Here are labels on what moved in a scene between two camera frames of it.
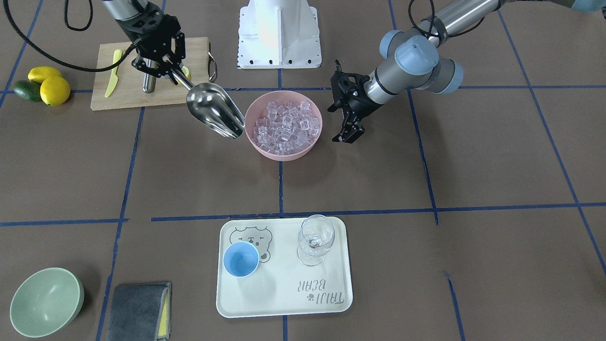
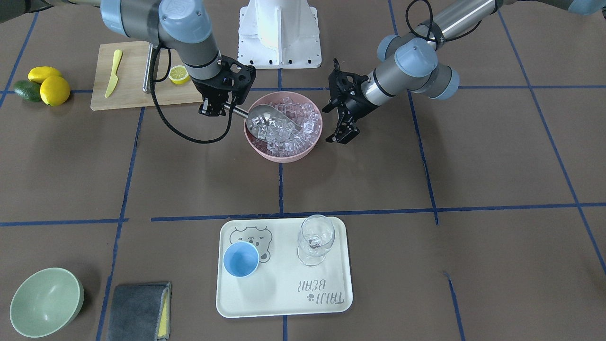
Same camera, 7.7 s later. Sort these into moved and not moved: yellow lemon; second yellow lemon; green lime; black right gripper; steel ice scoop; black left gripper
Moved: steel ice scoop; black right gripper
Not moved: green lime; yellow lemon; black left gripper; second yellow lemon
